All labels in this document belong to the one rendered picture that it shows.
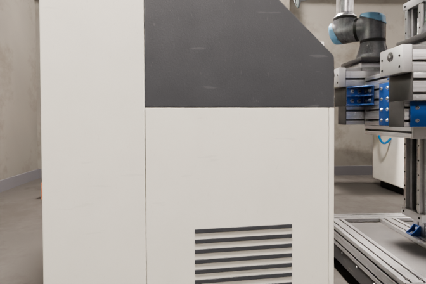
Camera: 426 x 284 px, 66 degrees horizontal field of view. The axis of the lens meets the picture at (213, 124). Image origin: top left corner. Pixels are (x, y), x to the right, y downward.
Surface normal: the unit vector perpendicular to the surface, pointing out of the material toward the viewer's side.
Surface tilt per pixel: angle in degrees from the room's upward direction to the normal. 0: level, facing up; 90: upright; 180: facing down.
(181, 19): 90
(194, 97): 90
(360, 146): 90
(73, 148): 90
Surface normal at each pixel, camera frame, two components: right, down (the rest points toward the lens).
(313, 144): 0.15, 0.02
